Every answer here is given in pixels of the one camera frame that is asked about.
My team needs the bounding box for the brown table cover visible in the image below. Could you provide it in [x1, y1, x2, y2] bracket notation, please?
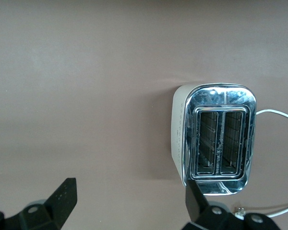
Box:
[0, 0, 288, 230]

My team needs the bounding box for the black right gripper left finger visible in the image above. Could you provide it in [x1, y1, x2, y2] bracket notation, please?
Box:
[44, 177, 77, 225]

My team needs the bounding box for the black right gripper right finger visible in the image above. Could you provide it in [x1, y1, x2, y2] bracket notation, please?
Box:
[185, 179, 209, 224]

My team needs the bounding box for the white toaster power cord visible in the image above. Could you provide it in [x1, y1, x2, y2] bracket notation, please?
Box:
[234, 108, 288, 219]

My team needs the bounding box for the cream and chrome toaster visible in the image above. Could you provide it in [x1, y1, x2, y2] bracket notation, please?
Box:
[172, 82, 258, 196]

